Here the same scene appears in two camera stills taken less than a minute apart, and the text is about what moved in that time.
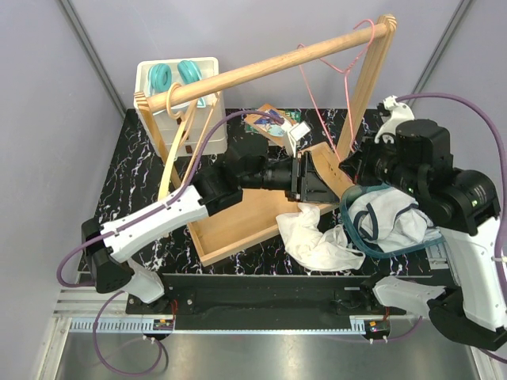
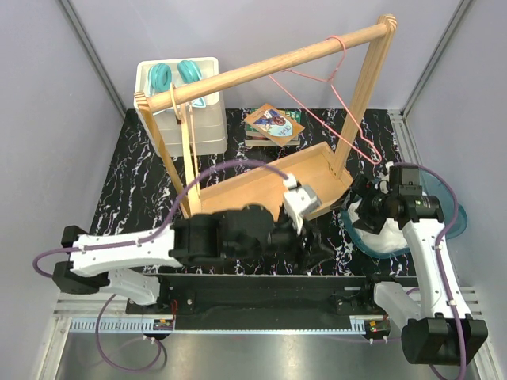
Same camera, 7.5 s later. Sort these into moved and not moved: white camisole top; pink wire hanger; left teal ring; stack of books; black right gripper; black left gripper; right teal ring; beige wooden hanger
Moved: black right gripper; beige wooden hanger; pink wire hanger; white camisole top; black left gripper
Not moved: stack of books; left teal ring; right teal ring
